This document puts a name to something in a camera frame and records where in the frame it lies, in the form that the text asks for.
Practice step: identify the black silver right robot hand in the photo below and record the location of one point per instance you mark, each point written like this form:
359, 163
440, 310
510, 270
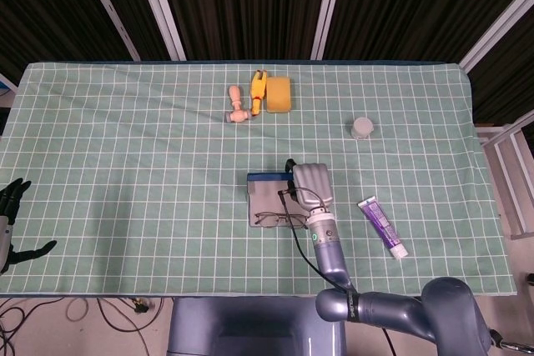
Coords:
313, 185

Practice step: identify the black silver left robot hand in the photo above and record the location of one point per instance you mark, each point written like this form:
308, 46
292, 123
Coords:
5, 239

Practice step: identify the thin-framed eyeglasses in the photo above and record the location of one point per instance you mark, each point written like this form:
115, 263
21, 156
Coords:
278, 217

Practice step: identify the blue patterned glasses case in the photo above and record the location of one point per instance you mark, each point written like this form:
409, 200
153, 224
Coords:
267, 202

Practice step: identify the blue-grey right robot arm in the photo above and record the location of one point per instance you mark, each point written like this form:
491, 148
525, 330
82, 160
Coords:
329, 256

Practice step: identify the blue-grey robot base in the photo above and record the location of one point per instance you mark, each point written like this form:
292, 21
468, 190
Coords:
254, 327

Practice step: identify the small grey cup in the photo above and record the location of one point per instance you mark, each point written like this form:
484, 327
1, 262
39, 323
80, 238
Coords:
362, 128

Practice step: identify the purple toothpaste tube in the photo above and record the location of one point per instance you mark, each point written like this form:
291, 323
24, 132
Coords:
383, 227

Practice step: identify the yellow sponge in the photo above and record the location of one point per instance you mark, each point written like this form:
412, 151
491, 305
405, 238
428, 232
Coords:
278, 95

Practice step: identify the pink wooden toy hammer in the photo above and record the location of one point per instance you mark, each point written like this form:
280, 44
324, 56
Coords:
238, 115

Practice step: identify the blue white board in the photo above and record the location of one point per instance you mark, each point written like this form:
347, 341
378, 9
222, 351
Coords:
5, 91

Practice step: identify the green checked tablecloth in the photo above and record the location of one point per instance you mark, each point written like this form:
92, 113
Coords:
146, 189

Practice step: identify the black yellow plug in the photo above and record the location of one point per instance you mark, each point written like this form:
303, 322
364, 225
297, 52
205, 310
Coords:
140, 307

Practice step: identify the white metal beam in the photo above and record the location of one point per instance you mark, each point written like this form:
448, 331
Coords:
496, 26
160, 10
108, 8
327, 10

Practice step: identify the dark pleated curtain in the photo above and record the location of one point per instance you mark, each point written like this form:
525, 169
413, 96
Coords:
250, 6

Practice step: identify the white metal rack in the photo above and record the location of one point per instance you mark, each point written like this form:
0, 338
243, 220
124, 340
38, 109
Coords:
507, 156

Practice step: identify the black caster wheel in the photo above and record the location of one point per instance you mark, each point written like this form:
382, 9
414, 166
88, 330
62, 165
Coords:
496, 337

